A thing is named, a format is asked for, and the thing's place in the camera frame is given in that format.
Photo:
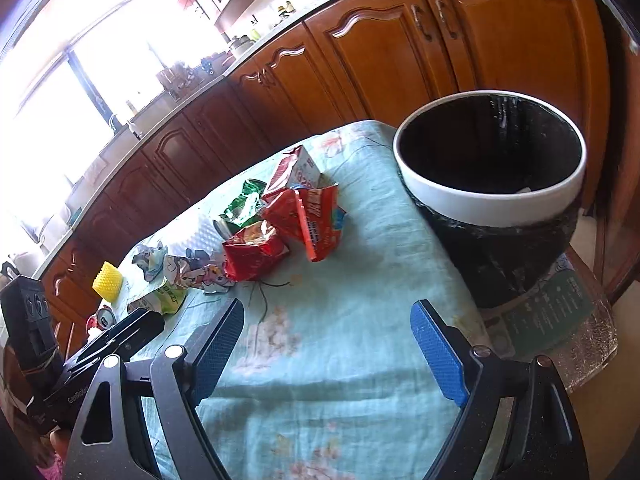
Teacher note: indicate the green and white packet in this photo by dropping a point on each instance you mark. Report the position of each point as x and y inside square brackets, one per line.
[162, 298]

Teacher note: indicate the silver metal can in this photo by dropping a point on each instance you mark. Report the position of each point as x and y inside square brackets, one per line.
[221, 229]

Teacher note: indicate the wooden kitchen cabinets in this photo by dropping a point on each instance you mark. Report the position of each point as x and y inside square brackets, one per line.
[380, 45]

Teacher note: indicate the cartoon printed wrapper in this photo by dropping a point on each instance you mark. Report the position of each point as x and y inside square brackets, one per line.
[175, 266]

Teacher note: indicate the red snack bag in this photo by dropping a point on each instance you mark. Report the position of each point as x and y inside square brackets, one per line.
[250, 260]
[287, 216]

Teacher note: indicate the red and white milk carton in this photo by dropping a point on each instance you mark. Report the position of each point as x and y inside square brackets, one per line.
[290, 170]

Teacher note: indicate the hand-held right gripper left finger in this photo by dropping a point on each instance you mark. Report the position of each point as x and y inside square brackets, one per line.
[220, 342]

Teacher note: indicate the white bin with black bag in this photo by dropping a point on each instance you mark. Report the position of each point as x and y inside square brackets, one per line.
[475, 205]

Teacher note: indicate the kitchen window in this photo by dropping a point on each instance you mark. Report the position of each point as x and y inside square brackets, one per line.
[75, 110]

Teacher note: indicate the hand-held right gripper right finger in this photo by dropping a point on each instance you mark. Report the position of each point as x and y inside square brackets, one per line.
[440, 355]

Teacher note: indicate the metal pot with lid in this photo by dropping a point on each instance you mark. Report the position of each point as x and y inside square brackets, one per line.
[241, 44]

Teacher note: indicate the green foil wrapper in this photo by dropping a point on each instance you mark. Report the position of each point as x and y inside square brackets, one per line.
[245, 205]

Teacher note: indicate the teal floral tablecloth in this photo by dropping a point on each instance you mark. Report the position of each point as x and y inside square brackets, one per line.
[325, 360]

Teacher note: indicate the row of condiment bottles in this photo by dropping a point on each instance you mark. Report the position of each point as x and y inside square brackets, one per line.
[285, 10]

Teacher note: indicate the red drink can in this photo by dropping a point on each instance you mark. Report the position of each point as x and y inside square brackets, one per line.
[103, 318]

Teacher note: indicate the plastic covered stool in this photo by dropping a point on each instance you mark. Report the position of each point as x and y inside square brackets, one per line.
[592, 332]

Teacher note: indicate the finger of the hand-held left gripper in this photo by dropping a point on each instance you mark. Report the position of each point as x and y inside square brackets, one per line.
[135, 327]

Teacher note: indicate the green printed paper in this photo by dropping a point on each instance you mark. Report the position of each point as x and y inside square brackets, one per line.
[545, 310]

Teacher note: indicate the yellow foam fruit net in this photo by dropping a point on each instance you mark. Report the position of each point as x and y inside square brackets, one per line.
[107, 281]

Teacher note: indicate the grey kitchen countertop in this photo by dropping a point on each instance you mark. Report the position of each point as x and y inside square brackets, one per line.
[260, 49]

